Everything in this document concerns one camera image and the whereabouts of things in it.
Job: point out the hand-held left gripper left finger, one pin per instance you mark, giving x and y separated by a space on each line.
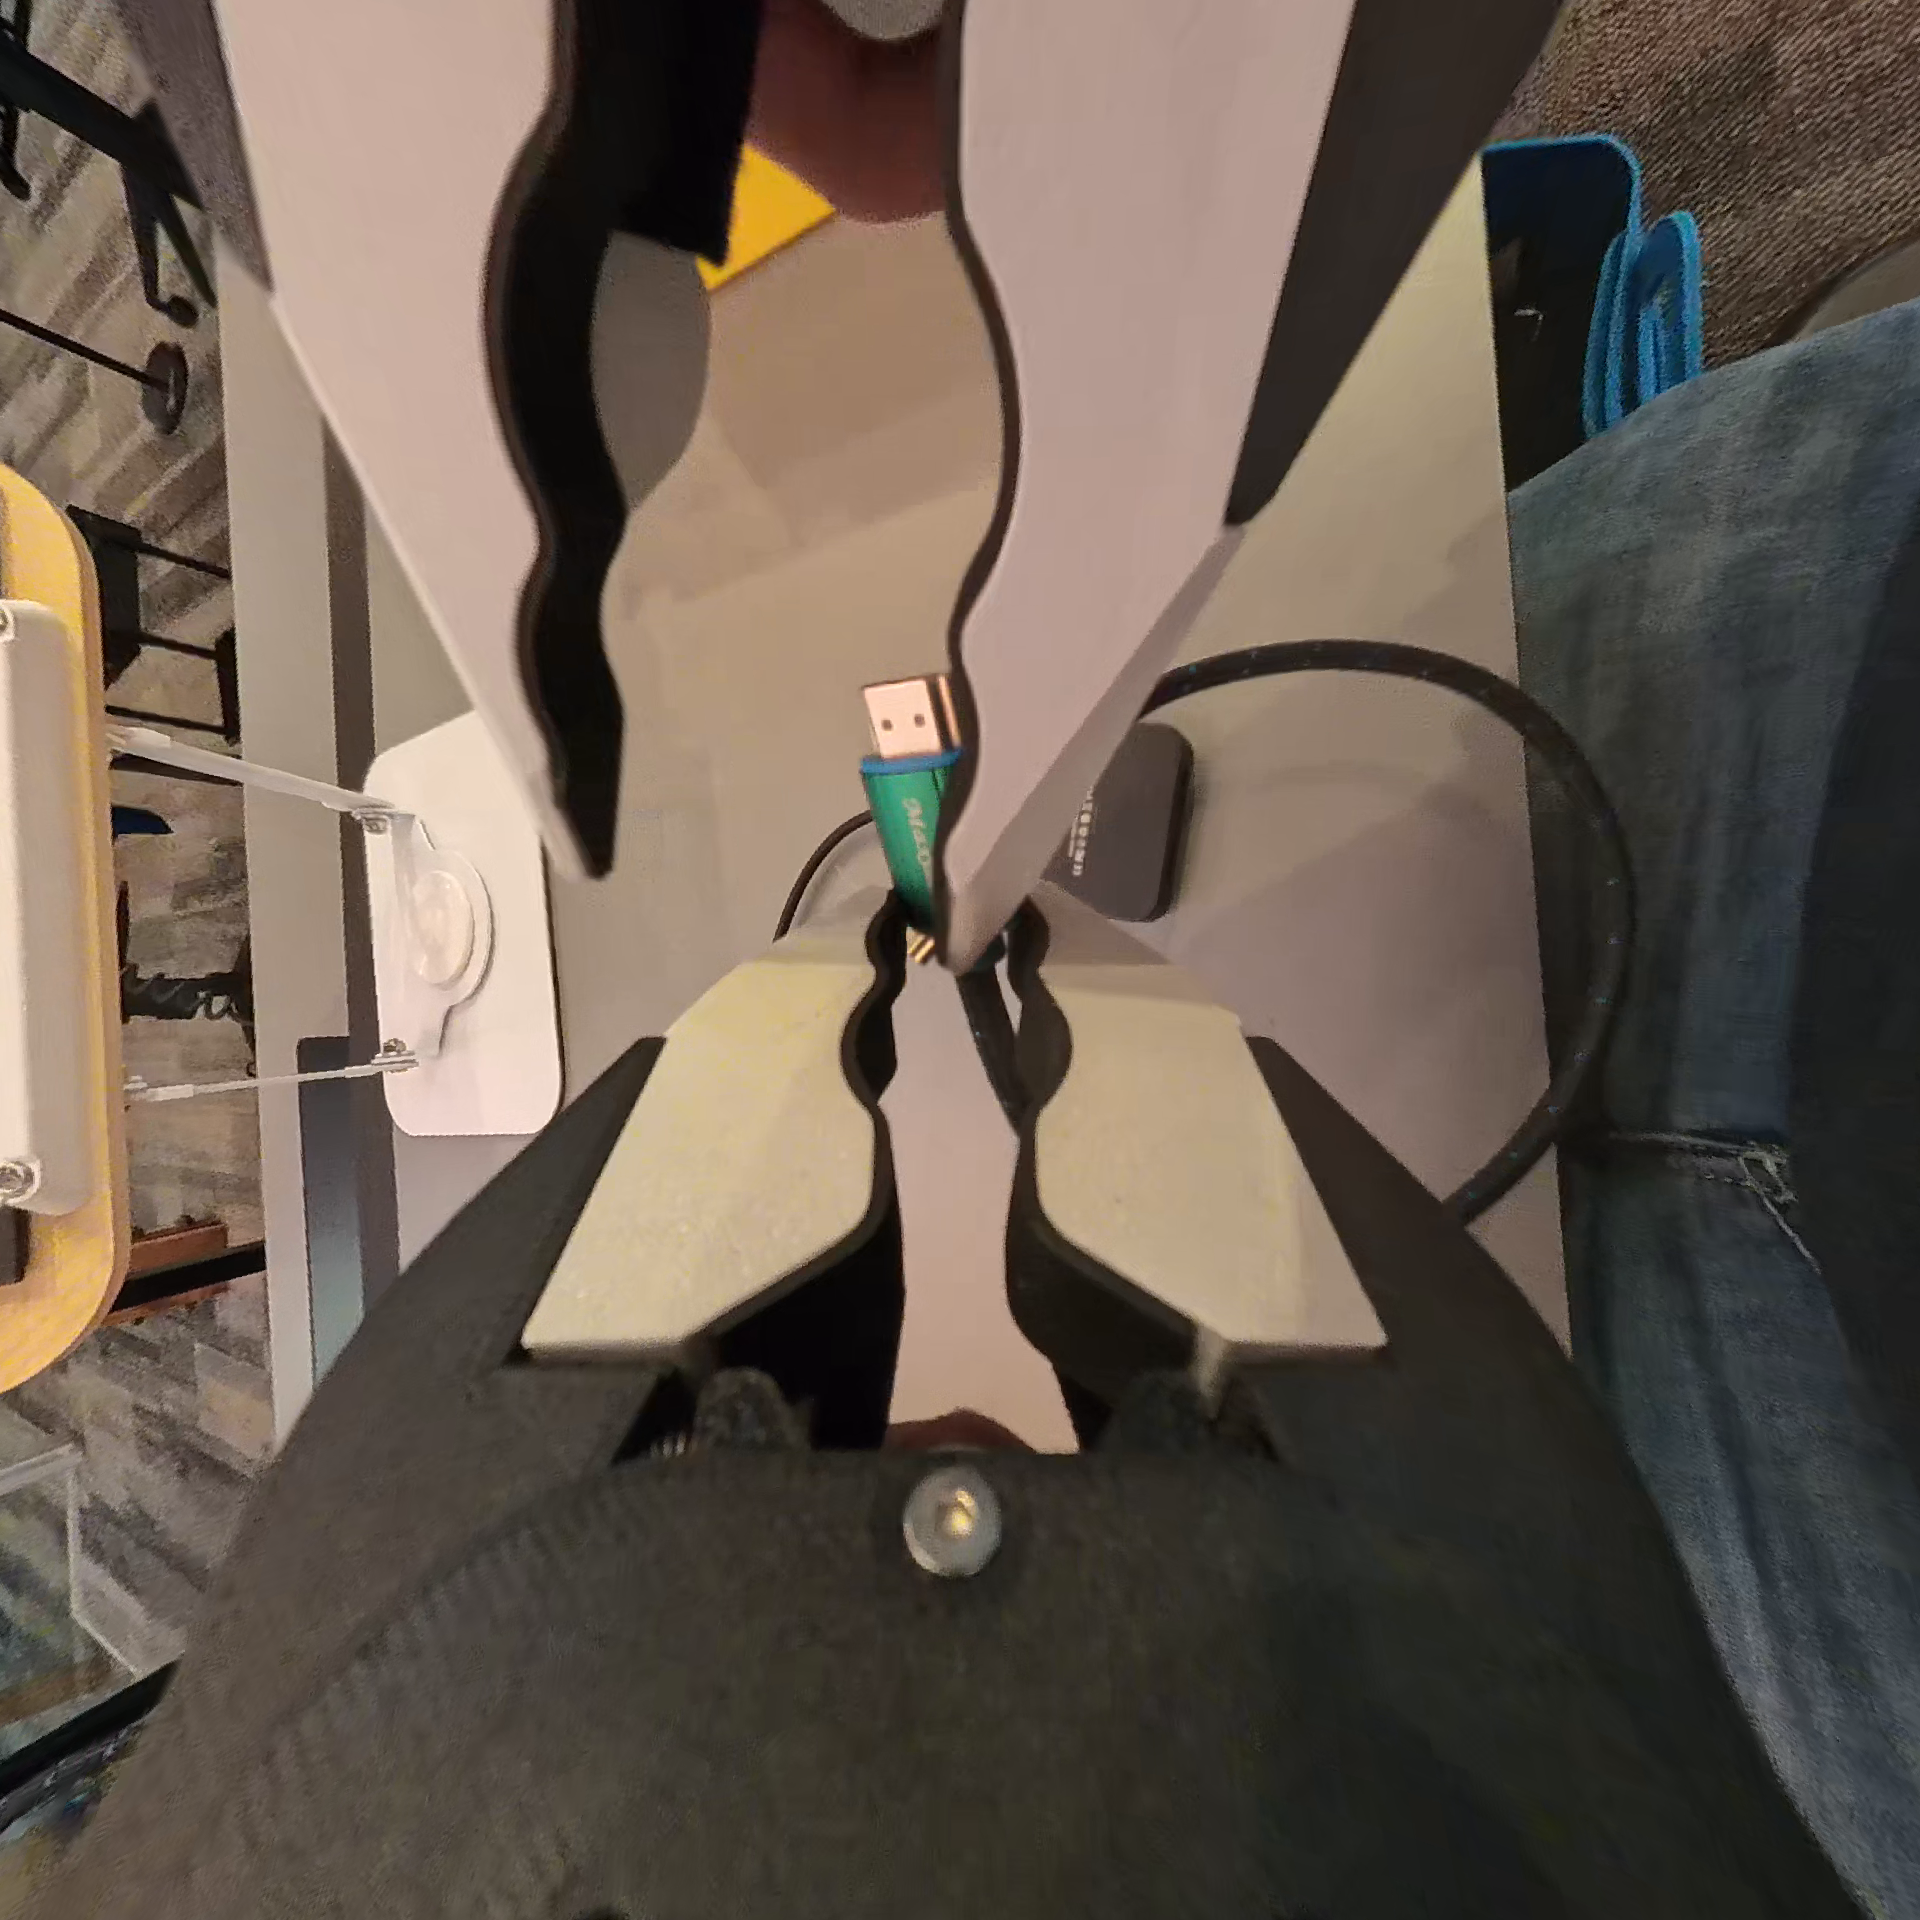
707 1200

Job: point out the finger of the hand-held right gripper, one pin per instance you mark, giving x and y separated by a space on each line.
1140 300
391 269

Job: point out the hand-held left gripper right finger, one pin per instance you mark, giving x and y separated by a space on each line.
1200 1200

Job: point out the black hdmi adapter box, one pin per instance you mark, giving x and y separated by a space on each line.
1135 826

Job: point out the person's right hand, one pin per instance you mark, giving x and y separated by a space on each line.
855 121

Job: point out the blue black bag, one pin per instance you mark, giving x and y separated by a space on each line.
1620 300

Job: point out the wooden rimmed black panel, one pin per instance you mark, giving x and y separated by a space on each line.
108 750

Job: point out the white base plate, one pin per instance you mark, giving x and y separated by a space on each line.
497 1036

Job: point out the white bracket bar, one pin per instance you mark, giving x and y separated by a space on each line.
47 900

